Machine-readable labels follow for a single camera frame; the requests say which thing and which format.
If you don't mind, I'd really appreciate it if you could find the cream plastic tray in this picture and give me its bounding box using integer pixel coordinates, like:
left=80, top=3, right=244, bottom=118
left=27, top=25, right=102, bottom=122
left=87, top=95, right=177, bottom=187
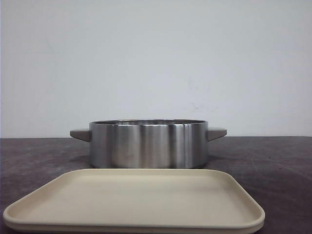
left=3, top=169, right=265, bottom=234

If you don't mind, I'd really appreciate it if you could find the stainless steel steamer pot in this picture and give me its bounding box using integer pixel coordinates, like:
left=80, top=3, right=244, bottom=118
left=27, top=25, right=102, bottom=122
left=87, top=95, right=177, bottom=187
left=70, top=119, right=227, bottom=169

